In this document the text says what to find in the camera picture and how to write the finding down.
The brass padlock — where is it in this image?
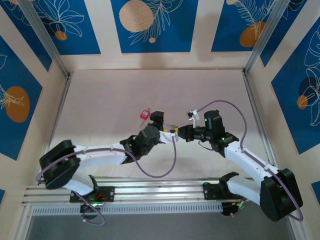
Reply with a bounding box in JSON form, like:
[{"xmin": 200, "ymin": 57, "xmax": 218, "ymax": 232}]
[{"xmin": 163, "ymin": 122, "xmax": 179, "ymax": 133}]

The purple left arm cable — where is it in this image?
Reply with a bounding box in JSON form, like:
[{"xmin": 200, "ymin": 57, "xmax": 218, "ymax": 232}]
[{"xmin": 36, "ymin": 136, "xmax": 178, "ymax": 226}]

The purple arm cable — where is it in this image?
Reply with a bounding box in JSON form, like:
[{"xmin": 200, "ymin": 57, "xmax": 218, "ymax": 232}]
[
  {"xmin": 197, "ymin": 99, "xmax": 305, "ymax": 223},
  {"xmin": 36, "ymin": 136, "xmax": 178, "ymax": 226}
]

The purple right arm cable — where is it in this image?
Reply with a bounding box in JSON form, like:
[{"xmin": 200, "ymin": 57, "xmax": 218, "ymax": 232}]
[{"xmin": 197, "ymin": 99, "xmax": 305, "ymax": 223}]

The aluminium side rail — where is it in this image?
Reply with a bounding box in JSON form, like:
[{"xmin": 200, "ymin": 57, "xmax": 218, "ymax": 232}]
[
  {"xmin": 241, "ymin": 69, "xmax": 279, "ymax": 177},
  {"xmin": 36, "ymin": 72, "xmax": 74, "ymax": 186}
]

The aluminium rail frame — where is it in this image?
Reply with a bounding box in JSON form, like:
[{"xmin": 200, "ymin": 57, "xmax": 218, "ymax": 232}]
[{"xmin": 21, "ymin": 176, "xmax": 297, "ymax": 209}]

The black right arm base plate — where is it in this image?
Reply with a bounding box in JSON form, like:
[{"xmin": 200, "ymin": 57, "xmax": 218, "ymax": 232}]
[{"xmin": 202, "ymin": 181, "xmax": 250, "ymax": 201}]

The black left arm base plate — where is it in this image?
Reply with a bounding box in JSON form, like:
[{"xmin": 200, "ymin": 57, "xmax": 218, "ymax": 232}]
[{"xmin": 69, "ymin": 185, "xmax": 116, "ymax": 204}]

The white slotted cable duct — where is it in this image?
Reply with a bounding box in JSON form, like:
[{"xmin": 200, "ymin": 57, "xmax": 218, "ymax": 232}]
[{"xmin": 31, "ymin": 202, "xmax": 224, "ymax": 216}]

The aluminium corner post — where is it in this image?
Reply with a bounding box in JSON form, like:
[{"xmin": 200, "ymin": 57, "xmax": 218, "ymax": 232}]
[
  {"xmin": 243, "ymin": 0, "xmax": 296, "ymax": 75},
  {"xmin": 18, "ymin": 0, "xmax": 73, "ymax": 77}
]

